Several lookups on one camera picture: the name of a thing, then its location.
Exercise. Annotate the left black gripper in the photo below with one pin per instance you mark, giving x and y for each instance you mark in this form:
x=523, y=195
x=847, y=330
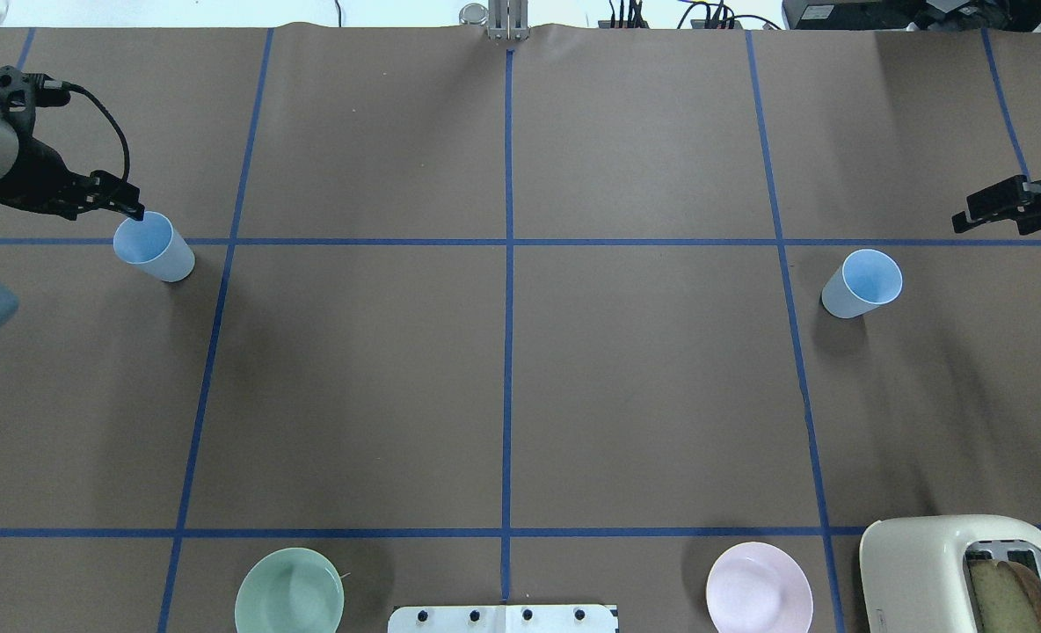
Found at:
x=39, y=178

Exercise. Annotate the blue cup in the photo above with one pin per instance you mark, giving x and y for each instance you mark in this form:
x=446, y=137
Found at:
x=865, y=280
x=154, y=246

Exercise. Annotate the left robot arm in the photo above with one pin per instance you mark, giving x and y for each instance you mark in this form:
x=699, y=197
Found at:
x=10, y=135

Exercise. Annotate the cream toaster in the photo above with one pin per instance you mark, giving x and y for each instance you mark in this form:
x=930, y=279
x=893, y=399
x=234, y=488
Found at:
x=914, y=575

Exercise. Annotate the bread slice in toaster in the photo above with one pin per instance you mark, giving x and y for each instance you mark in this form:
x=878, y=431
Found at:
x=1007, y=596

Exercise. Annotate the small metal cylinder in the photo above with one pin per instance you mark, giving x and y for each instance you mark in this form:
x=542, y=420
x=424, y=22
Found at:
x=473, y=14

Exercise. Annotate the green bowl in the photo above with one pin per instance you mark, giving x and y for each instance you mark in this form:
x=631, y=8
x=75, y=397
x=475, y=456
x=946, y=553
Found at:
x=291, y=590

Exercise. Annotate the pink bowl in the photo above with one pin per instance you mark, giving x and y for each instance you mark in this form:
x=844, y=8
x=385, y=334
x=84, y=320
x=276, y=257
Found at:
x=756, y=587

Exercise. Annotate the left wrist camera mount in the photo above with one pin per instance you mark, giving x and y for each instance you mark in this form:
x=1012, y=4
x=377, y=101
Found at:
x=21, y=91

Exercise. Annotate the aluminium frame post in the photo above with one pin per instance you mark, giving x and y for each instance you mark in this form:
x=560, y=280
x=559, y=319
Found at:
x=507, y=20

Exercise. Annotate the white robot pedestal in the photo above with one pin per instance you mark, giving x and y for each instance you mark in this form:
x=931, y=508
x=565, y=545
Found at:
x=506, y=618

